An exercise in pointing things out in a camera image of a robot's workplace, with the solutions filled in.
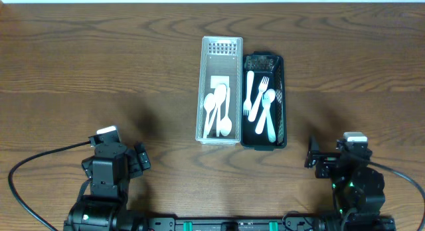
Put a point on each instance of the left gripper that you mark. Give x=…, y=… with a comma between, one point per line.
x=133, y=158

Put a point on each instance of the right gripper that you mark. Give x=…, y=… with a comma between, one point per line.
x=319, y=158

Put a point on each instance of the pale green fork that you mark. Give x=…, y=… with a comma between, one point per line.
x=270, y=121

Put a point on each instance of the white spoon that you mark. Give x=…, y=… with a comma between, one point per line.
x=261, y=122
x=220, y=95
x=209, y=104
x=210, y=124

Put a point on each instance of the white fork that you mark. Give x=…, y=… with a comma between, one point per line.
x=247, y=105
x=261, y=89

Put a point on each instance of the white spoon bowl down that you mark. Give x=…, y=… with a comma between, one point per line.
x=226, y=123

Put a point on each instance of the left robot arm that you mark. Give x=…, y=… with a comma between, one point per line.
x=102, y=201

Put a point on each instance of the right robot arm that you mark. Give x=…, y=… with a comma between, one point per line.
x=357, y=189

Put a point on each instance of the clear plastic basket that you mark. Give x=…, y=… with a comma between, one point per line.
x=221, y=56

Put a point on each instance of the black plastic basket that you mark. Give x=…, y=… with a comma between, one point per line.
x=270, y=65

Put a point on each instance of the white sticker label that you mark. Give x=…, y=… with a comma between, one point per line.
x=217, y=80

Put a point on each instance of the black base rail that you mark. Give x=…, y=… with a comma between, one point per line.
x=295, y=222

